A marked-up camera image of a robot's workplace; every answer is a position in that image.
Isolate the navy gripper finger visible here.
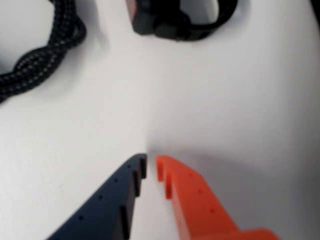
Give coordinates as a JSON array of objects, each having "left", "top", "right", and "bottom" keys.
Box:
[{"left": 46, "top": 153, "right": 148, "bottom": 240}]

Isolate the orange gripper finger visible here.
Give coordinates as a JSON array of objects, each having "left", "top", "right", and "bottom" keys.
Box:
[{"left": 154, "top": 154, "right": 281, "bottom": 240}]

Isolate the black braided USB cable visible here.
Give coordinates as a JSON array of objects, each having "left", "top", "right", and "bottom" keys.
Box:
[{"left": 0, "top": 0, "right": 88, "bottom": 105}]

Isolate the black ring strap device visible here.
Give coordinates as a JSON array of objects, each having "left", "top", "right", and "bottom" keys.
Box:
[{"left": 124, "top": 0, "right": 239, "bottom": 43}]

